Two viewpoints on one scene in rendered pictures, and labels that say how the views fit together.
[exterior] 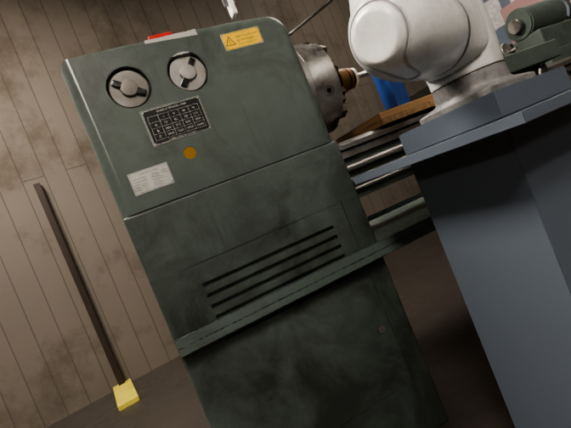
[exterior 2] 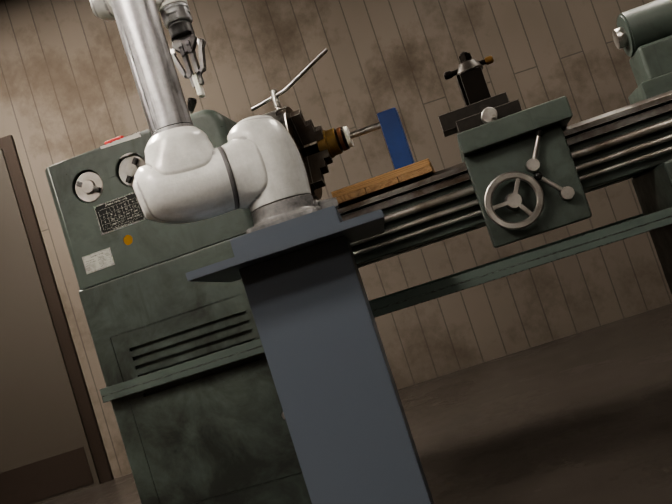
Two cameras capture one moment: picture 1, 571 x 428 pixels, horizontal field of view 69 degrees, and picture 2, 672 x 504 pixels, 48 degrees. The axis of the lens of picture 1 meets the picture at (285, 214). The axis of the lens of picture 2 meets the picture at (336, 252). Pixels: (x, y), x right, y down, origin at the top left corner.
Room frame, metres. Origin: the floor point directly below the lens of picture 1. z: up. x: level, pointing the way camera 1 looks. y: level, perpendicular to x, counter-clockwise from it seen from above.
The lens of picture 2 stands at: (-0.61, -1.44, 0.59)
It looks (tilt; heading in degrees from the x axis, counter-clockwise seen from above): 4 degrees up; 30
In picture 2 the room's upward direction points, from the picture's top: 18 degrees counter-clockwise
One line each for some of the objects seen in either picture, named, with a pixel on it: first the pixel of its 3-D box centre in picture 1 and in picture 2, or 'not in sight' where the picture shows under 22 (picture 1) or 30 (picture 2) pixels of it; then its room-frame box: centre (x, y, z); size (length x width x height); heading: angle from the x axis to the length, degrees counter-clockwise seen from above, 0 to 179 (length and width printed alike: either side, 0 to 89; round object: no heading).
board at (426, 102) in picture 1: (387, 122); (388, 187); (1.53, -0.48, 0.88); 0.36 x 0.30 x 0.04; 19
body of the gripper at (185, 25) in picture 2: not in sight; (183, 39); (1.27, -0.09, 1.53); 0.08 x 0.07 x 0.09; 109
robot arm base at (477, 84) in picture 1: (477, 88); (293, 213); (0.91, -0.49, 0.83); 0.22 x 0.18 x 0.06; 117
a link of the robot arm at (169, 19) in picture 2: not in sight; (177, 17); (1.27, -0.09, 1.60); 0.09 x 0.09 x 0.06
